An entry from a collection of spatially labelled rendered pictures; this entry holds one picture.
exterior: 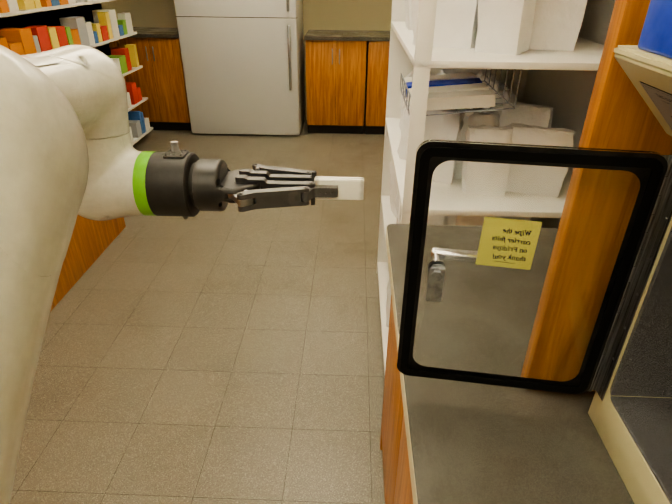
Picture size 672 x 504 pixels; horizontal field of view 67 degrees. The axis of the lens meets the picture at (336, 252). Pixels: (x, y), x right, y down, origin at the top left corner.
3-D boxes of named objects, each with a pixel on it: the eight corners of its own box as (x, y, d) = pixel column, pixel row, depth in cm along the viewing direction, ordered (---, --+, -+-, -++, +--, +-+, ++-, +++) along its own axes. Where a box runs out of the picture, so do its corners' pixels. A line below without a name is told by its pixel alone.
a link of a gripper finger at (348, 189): (314, 177, 71) (314, 179, 71) (364, 178, 71) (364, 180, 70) (314, 197, 73) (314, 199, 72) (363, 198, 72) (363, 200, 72)
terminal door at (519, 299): (587, 396, 80) (672, 154, 61) (395, 374, 84) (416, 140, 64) (586, 392, 81) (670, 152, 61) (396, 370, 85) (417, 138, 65)
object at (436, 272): (440, 304, 74) (445, 271, 71) (425, 302, 74) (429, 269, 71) (440, 296, 75) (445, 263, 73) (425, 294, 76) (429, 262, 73)
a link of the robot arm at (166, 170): (173, 205, 79) (153, 232, 71) (161, 132, 74) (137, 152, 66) (211, 206, 79) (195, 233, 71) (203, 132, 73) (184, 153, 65)
